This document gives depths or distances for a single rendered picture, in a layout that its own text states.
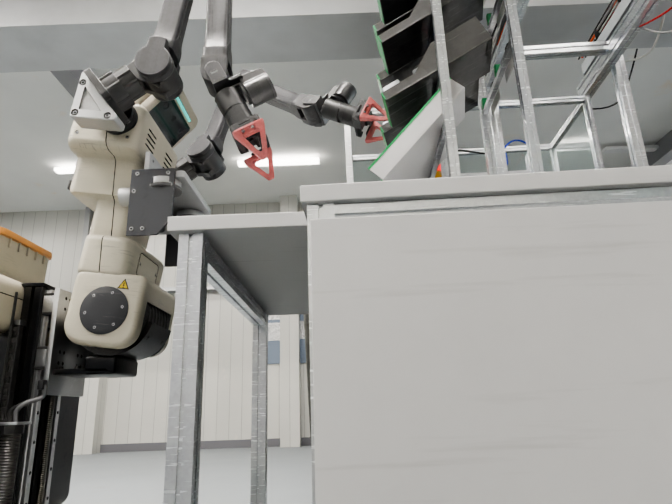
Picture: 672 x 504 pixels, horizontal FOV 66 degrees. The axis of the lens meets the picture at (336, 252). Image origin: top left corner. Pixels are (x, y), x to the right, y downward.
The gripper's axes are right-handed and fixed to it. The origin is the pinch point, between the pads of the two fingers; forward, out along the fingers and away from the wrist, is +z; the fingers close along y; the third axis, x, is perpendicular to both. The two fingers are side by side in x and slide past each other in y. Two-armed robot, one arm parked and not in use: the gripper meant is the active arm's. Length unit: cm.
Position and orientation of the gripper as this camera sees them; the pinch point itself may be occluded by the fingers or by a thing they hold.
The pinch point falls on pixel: (388, 127)
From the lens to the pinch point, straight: 148.1
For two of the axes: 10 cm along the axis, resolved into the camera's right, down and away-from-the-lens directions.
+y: 1.7, 3.0, 9.4
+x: -4.1, 8.9, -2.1
